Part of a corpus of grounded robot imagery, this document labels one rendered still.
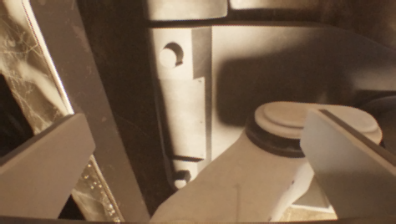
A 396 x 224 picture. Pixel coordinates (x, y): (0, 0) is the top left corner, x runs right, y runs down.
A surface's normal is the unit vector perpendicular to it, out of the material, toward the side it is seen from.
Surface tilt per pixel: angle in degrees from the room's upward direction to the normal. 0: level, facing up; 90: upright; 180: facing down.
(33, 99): 0
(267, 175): 90
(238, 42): 0
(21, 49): 0
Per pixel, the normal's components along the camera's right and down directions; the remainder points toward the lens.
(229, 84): -0.22, 0.48
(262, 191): -0.03, -0.87
